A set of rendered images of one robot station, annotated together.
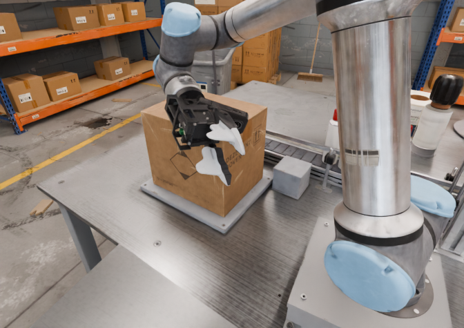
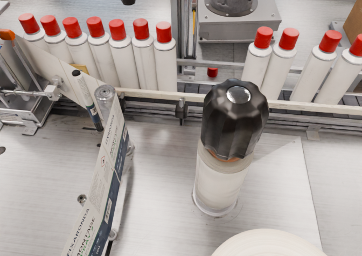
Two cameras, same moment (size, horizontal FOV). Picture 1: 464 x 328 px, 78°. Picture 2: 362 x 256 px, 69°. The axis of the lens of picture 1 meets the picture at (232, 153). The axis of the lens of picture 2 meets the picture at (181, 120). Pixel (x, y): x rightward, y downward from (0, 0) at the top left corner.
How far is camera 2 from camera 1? 1.42 m
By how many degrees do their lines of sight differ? 93
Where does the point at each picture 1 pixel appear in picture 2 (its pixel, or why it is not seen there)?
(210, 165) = not seen: outside the picture
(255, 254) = (300, 22)
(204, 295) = (303, 1)
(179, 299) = not seen: outside the picture
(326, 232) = (269, 11)
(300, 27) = not seen: outside the picture
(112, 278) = not seen: outside the picture
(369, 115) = not seen: outside the picture
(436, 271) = (202, 12)
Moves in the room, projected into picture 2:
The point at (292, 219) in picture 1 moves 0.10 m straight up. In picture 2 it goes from (300, 50) to (311, 24)
